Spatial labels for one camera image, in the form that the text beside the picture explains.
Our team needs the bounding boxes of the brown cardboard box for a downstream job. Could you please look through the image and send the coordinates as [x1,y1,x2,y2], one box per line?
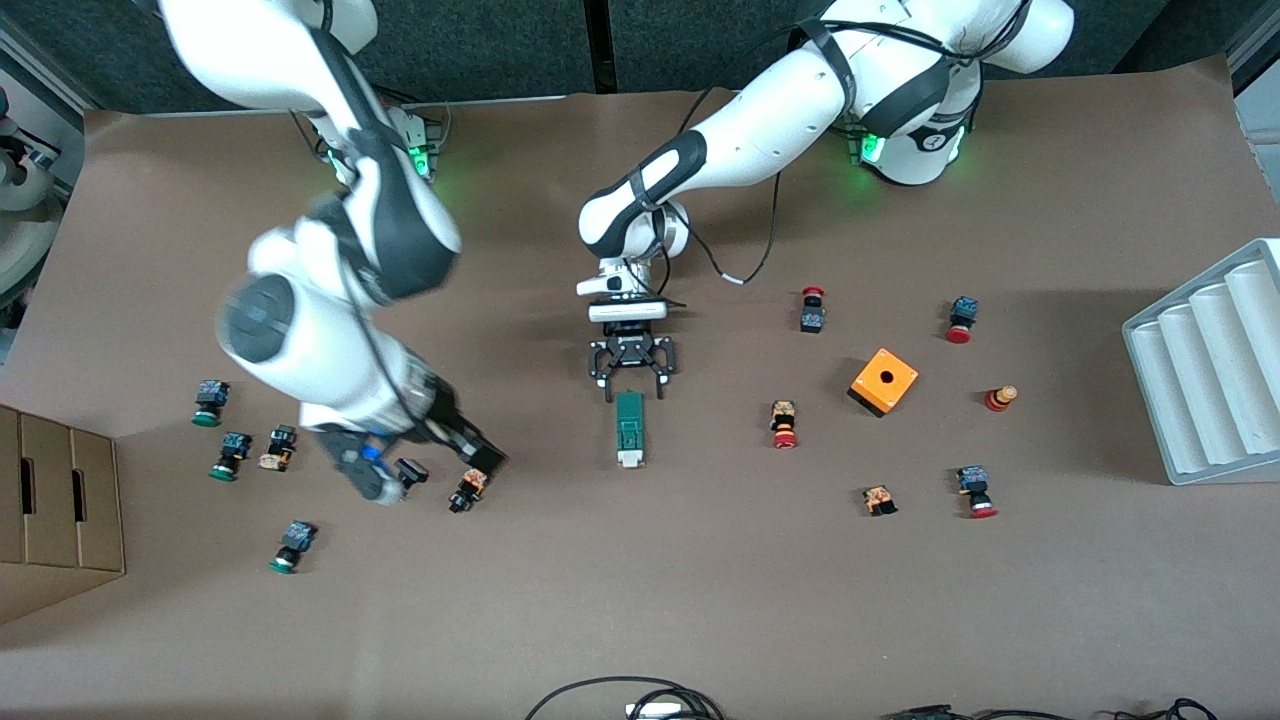
[0,405,128,626]

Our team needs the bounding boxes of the grey metal frame rail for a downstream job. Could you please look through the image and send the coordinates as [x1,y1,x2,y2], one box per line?
[0,15,101,116]
[1228,15,1280,136]

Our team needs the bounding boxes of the black looped cable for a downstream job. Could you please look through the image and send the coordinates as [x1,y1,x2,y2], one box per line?
[525,676,726,720]

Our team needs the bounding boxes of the black selector orange block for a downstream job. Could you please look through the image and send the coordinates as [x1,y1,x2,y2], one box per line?
[447,468,492,515]

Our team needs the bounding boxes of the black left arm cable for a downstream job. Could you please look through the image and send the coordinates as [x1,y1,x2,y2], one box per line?
[685,170,783,288]

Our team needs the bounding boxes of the grey ridged tray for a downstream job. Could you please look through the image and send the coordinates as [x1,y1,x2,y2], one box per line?
[1122,237,1280,487]

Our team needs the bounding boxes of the green pushbutton blue block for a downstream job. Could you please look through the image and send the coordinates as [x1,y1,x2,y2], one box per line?
[268,520,319,576]
[208,431,253,483]
[191,379,231,429]

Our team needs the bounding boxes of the orange button enclosure box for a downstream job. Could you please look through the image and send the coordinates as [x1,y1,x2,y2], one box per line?
[848,347,920,419]

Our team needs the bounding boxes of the black switch orange block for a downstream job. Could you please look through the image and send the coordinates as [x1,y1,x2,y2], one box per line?
[257,424,299,473]

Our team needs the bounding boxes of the green load switch white handle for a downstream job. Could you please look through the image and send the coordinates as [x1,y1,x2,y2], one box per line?
[614,390,646,469]

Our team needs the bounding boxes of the white round machine part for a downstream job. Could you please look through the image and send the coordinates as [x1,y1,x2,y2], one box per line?
[0,90,73,301]

